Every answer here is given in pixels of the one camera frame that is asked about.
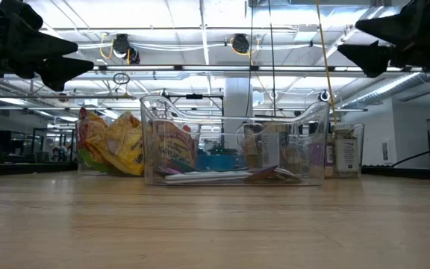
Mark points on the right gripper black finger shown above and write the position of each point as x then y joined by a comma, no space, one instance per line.
401,26
371,58

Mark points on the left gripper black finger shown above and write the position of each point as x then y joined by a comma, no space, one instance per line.
62,71
43,45

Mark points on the pink green ramen packet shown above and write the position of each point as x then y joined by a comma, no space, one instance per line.
88,130

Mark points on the white lid spice jar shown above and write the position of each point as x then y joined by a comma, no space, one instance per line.
345,153

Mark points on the yellow ramen packet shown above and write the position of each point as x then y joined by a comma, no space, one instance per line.
125,149

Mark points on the purple label garlic powder jar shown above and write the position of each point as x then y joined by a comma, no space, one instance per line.
316,160

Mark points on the small iridescent metal spoon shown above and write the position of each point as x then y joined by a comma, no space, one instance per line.
271,175

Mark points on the clear plastic bin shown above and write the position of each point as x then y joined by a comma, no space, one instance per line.
361,149
151,112
80,164

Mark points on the white building column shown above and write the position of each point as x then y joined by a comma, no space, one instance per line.
237,112

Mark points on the silver ventilation duct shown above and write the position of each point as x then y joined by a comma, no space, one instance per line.
386,87

